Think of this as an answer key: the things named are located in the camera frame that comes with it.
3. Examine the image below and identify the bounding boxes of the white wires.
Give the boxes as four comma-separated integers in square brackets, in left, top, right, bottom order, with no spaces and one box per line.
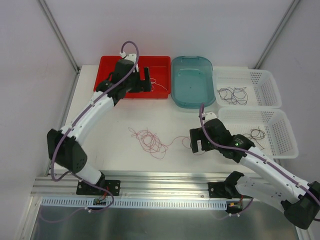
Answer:
[149,77,169,92]

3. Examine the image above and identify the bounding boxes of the pink wires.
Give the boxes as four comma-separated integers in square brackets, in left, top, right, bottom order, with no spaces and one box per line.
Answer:
[127,127,208,160]

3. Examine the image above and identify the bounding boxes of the purple wires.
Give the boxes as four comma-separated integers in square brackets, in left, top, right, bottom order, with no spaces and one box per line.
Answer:
[216,86,249,106]

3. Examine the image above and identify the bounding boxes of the brown wires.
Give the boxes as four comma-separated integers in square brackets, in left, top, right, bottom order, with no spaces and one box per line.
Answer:
[242,127,267,151]

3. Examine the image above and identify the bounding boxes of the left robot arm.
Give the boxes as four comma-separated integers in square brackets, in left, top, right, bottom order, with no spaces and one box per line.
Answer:
[47,54,152,195]

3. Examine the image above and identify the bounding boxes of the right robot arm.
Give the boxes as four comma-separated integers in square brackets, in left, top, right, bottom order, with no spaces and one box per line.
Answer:
[189,118,320,230]

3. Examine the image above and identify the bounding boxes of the red plastic bin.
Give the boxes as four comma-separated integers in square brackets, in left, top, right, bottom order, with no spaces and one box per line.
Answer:
[93,55,171,99]

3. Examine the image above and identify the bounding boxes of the teal translucent plastic bin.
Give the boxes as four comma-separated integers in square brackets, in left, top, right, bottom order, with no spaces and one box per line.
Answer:
[171,56,216,109]

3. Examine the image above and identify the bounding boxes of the upper white perforated basket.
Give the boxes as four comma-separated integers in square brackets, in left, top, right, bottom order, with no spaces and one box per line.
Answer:
[213,67,282,108]

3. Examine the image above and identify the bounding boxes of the white perforated basket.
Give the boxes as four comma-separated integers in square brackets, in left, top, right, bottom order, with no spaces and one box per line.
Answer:
[213,67,282,108]
[218,107,299,159]

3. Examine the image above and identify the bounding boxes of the lower white perforated basket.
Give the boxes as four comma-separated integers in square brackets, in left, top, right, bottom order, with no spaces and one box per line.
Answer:
[218,107,299,159]

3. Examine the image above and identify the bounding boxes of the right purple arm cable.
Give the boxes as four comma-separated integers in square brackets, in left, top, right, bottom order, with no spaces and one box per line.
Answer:
[198,102,320,223]

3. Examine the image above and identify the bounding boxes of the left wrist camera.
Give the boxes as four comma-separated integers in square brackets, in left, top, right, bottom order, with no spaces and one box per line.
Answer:
[119,51,139,64]

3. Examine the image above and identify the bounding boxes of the aluminium mounting rail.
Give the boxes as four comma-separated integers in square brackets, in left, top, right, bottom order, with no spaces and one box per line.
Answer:
[31,171,301,202]

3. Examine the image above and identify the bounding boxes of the left aluminium frame post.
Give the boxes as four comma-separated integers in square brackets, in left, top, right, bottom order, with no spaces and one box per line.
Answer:
[37,0,80,73]

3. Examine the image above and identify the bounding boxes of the aluminium frame post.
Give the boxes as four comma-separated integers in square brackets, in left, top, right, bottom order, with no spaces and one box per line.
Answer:
[37,0,80,73]
[254,0,302,70]

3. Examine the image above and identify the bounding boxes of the white slotted cable duct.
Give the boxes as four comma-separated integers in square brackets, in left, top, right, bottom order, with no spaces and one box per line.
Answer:
[41,197,227,211]

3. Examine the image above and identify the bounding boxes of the right aluminium frame post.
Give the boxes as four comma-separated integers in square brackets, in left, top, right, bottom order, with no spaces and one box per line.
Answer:
[254,0,302,70]

